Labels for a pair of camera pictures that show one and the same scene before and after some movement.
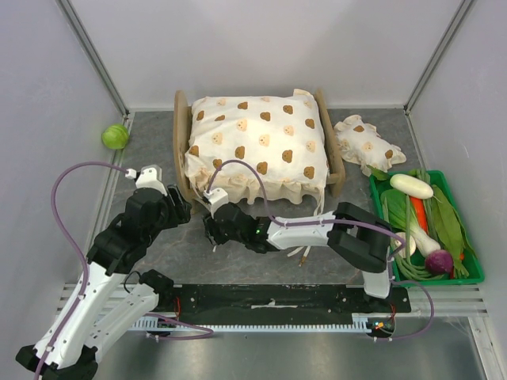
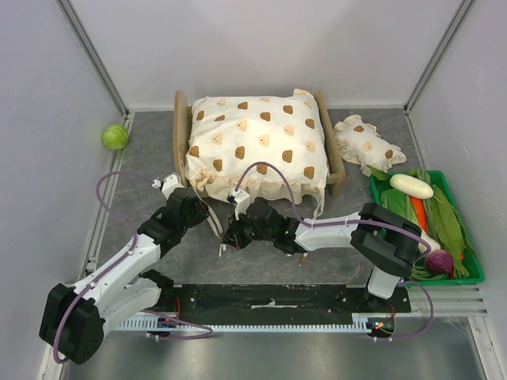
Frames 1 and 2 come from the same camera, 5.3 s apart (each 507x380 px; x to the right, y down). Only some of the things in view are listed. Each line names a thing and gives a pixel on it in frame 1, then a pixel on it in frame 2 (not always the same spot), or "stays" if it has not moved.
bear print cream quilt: [281, 135] stays
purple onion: [439, 262] stays
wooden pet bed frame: [182, 113] stays
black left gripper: [181, 211] -> [201, 211]
